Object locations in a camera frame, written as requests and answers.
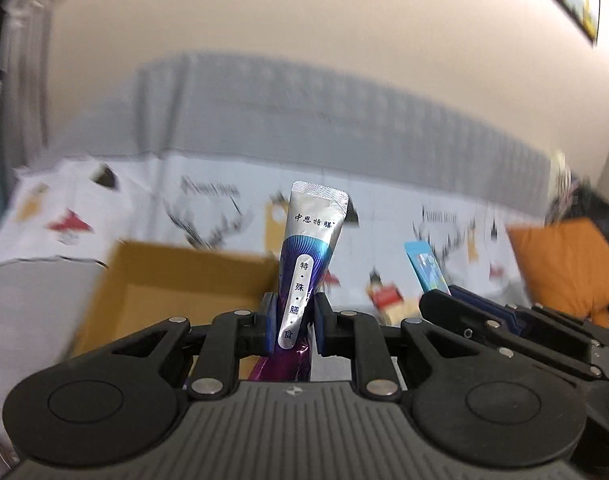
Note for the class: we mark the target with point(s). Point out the silver purple snack stick packet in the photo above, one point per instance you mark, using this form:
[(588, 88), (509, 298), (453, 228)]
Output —
[(304, 240)]

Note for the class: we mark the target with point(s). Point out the grey padded headboard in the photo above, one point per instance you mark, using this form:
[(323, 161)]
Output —
[(304, 110)]

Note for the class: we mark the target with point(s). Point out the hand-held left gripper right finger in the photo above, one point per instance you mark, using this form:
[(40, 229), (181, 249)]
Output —
[(321, 330)]

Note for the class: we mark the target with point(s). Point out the white printed bed sheet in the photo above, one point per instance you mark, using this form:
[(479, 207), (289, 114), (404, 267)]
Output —
[(194, 205)]

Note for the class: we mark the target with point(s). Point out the light blue snack packet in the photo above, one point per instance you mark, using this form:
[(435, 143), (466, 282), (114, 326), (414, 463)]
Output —
[(427, 265)]

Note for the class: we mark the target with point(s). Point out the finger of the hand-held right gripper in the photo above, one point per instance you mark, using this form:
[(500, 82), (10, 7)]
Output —
[(477, 301), (452, 312)]

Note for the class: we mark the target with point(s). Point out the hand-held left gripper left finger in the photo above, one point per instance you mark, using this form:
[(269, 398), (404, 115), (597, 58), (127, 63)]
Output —
[(271, 322)]

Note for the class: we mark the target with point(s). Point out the brown cardboard box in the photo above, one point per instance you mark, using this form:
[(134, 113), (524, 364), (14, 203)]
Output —
[(149, 285)]

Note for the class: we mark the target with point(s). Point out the grey curtain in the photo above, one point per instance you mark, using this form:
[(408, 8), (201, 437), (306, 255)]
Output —
[(19, 75)]

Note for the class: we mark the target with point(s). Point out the dark cloth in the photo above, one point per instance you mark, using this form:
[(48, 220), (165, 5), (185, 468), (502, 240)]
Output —
[(592, 200)]

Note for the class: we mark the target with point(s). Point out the orange pillow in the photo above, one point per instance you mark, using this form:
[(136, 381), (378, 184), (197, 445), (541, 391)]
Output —
[(567, 265)]

